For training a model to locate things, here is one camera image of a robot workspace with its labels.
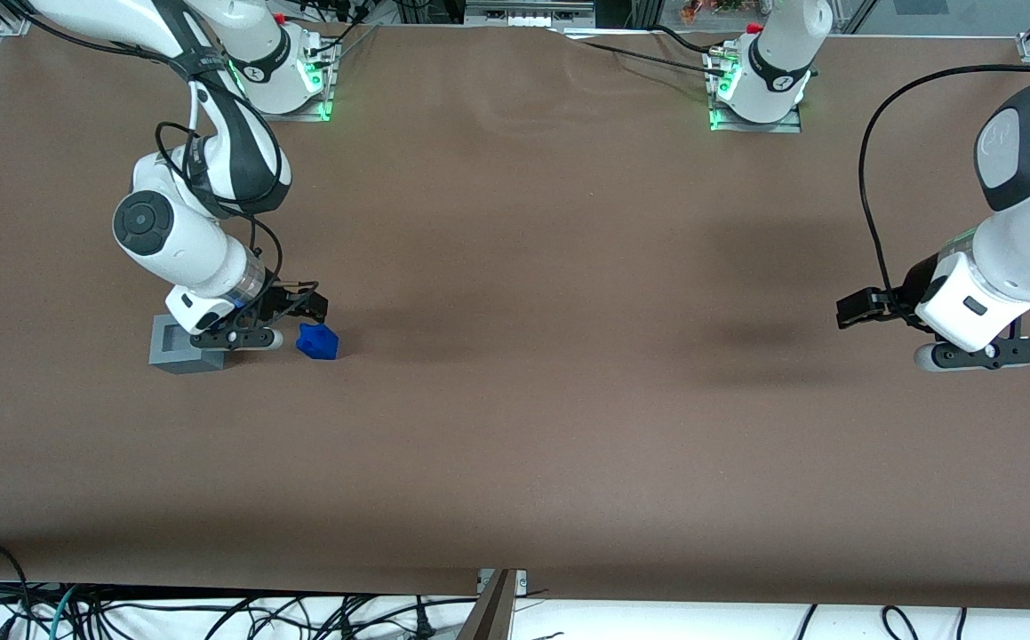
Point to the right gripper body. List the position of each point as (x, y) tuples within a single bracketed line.
[(278, 300)]

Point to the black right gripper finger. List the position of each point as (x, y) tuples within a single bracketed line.
[(299, 291), (312, 308)]

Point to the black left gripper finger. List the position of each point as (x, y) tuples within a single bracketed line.
[(890, 298), (857, 309)]

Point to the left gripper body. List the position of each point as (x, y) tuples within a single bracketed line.
[(916, 282)]

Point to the blue plastic part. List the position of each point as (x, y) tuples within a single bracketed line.
[(319, 343)]

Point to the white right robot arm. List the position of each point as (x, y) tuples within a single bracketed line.
[(186, 249)]

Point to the gray square base block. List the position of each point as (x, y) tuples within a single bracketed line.
[(168, 357)]

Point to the brown table cover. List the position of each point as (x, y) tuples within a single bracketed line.
[(514, 267)]

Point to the aluminium profile beam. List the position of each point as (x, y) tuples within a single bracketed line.
[(492, 613)]

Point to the grey background device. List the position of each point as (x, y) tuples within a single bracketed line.
[(528, 12)]

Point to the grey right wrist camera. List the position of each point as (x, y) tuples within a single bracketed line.
[(239, 339)]

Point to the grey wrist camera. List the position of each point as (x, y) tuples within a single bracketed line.
[(968, 356), (239, 339)]

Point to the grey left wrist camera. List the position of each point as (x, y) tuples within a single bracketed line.
[(968, 356)]

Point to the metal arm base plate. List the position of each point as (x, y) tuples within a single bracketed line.
[(759, 127), (301, 114)]

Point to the aluminium frame corner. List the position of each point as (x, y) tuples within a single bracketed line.
[(10, 20)]

